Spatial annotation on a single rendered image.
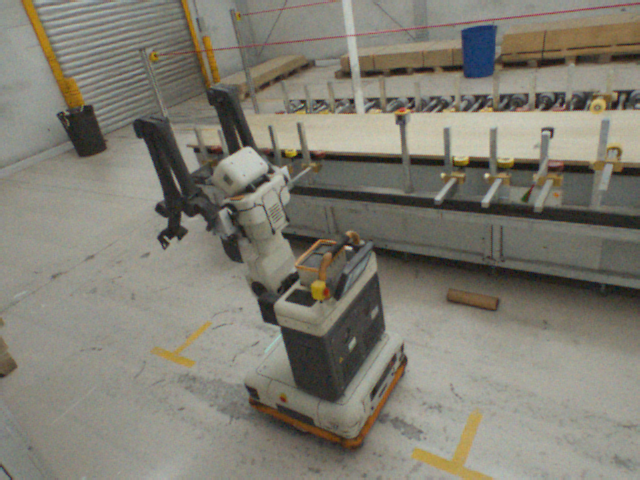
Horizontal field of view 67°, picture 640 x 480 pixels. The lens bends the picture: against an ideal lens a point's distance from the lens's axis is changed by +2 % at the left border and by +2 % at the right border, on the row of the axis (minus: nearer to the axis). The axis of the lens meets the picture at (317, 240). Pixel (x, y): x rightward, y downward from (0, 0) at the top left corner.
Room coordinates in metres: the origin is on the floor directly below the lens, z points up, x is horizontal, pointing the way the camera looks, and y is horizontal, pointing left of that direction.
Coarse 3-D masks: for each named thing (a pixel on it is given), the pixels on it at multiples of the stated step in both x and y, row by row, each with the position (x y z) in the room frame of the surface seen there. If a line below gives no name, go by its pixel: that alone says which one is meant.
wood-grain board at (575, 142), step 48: (192, 144) 4.07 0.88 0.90; (240, 144) 3.80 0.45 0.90; (288, 144) 3.55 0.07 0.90; (336, 144) 3.32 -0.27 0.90; (384, 144) 3.12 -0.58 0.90; (432, 144) 2.93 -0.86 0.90; (480, 144) 2.77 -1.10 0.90; (528, 144) 2.62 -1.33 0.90; (576, 144) 2.48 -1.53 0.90; (624, 144) 2.35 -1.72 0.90
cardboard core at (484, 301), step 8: (448, 296) 2.43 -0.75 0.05; (456, 296) 2.41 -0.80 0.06; (464, 296) 2.38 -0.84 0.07; (472, 296) 2.36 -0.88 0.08; (480, 296) 2.34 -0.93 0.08; (488, 296) 2.33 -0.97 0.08; (472, 304) 2.34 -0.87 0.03; (480, 304) 2.31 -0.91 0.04; (488, 304) 2.28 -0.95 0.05; (496, 304) 2.31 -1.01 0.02
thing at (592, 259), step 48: (480, 192) 2.64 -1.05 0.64; (576, 192) 2.32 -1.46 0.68; (624, 192) 2.19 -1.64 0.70; (384, 240) 3.09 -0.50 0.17; (432, 240) 2.88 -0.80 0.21; (480, 240) 2.68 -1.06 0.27; (528, 240) 2.50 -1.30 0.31; (576, 240) 2.34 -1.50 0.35; (624, 240) 2.19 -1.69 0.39; (576, 288) 2.31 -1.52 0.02; (624, 288) 2.16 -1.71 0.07
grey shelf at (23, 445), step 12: (0, 408) 1.47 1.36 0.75; (0, 420) 1.45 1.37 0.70; (12, 420) 1.48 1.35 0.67; (0, 432) 1.43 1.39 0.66; (12, 432) 1.46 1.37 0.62; (24, 432) 1.48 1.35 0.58; (0, 444) 1.41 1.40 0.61; (12, 444) 1.44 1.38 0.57; (24, 444) 1.46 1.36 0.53; (12, 456) 1.42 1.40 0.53; (24, 456) 1.45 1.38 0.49; (24, 468) 1.43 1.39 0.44; (36, 468) 1.45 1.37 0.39; (48, 468) 1.48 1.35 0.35
